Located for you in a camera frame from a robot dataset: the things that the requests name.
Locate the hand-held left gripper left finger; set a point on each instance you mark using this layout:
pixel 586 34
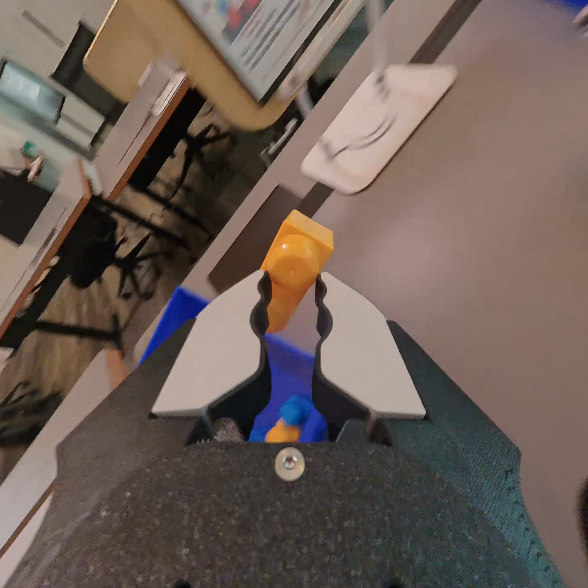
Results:
pixel 211 363

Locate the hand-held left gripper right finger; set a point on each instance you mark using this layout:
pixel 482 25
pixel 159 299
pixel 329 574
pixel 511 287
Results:
pixel 367 367

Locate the blue plastic bin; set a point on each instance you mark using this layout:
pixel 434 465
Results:
pixel 285 367

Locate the pile of colourful blocks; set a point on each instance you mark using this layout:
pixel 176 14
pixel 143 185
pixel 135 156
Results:
pixel 291 409

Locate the yellow two-stud block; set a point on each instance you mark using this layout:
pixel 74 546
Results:
pixel 294 266

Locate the black office chair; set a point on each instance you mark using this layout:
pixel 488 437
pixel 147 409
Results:
pixel 92 248
pixel 197 147

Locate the wood-edged office table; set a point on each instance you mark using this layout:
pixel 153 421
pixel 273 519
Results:
pixel 46 229
pixel 138 138

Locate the printed instruction sheet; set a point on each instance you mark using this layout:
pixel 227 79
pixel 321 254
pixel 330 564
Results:
pixel 257 41

